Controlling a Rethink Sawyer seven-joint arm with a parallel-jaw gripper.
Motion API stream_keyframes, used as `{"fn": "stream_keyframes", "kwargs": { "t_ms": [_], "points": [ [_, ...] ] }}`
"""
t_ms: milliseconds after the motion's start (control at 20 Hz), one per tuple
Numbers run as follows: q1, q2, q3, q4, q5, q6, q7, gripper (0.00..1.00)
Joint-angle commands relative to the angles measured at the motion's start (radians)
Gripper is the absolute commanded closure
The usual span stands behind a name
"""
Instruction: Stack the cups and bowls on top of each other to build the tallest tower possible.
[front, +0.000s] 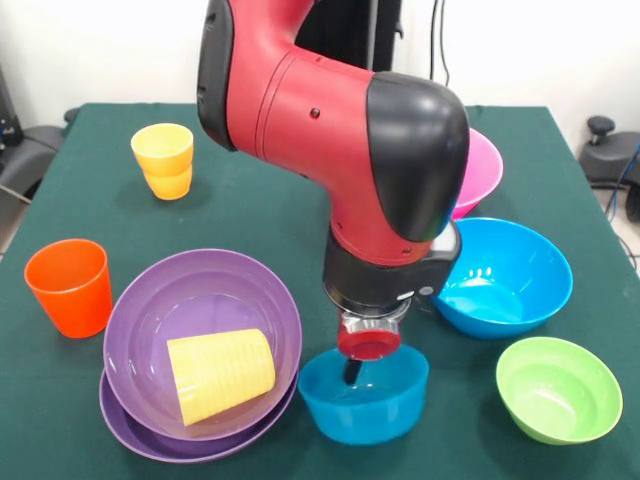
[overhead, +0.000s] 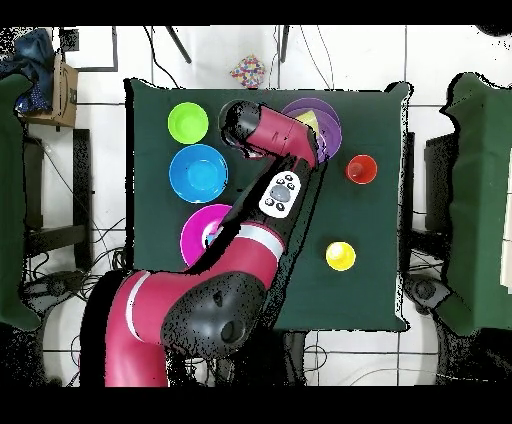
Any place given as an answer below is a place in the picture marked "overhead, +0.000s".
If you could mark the pale yellow translucent cup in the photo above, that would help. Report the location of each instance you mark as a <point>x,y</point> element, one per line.
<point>310,119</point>

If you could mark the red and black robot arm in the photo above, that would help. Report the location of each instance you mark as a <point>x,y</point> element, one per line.
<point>224,272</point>

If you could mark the pink bowl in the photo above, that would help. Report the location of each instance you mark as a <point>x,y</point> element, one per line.
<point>196,236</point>

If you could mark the large blue bowl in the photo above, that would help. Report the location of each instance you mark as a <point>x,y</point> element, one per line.
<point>198,174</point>

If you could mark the green bowl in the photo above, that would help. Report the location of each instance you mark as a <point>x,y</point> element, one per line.
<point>188,123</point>

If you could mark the orange cup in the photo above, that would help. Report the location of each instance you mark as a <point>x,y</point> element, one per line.
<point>361,170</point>

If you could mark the dark green table cloth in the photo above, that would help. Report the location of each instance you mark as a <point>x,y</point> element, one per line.
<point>360,296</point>

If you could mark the colourful patterned box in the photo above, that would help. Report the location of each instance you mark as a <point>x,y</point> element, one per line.
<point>248,72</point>

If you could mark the black tripod leg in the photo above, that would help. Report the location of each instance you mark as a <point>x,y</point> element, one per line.
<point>284,44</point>
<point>178,44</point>

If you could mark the cardboard box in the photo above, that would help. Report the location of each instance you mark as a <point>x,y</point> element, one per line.
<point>66,96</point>

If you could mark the green cloth side table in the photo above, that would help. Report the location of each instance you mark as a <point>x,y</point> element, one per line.
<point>480,200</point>
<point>12,200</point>

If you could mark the blue cloth bundle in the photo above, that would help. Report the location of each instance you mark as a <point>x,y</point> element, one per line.
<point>32,52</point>

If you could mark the black stool frame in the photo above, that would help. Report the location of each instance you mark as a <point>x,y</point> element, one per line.
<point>82,180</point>

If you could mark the black pedestal leg with caster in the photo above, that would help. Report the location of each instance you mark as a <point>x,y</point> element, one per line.
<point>426,290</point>
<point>56,284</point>

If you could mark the black floor frame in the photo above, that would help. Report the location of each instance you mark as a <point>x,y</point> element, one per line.
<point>114,48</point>

